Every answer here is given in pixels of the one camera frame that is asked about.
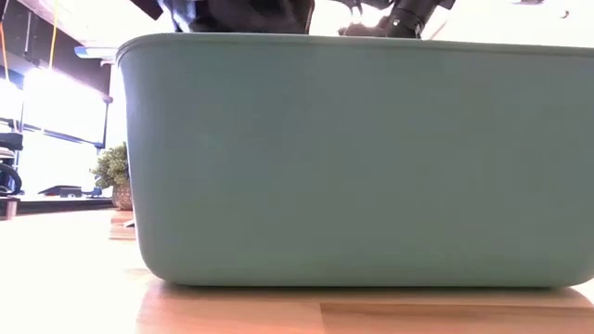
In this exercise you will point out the green plastic bin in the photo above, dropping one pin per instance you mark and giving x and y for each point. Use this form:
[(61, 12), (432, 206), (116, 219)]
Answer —
[(352, 162)]

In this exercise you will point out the small dark ceiling fixture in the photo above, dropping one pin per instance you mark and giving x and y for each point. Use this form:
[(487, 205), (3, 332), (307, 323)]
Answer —
[(564, 14)]

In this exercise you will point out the black padded block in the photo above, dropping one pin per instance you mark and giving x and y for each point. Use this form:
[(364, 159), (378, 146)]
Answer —
[(10, 141)]

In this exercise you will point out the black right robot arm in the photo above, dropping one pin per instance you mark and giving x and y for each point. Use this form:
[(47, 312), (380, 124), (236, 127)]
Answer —
[(410, 18)]

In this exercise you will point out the pale blue ceiling light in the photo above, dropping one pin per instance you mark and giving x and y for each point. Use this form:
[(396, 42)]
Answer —
[(95, 52)]

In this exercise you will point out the thin dark pole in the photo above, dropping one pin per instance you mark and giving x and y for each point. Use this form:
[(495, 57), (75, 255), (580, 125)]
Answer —
[(106, 120)]

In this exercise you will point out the dark flat background object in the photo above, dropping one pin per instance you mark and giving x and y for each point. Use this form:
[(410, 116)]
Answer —
[(60, 191)]

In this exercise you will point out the small green potted plant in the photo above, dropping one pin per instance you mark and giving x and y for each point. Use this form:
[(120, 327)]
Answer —
[(113, 169)]

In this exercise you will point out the black aluminium table frame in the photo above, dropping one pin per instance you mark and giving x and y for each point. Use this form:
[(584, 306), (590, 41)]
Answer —
[(60, 206)]

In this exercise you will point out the blue metal beam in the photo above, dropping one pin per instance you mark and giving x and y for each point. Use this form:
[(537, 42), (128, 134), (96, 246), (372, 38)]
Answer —
[(99, 145)]

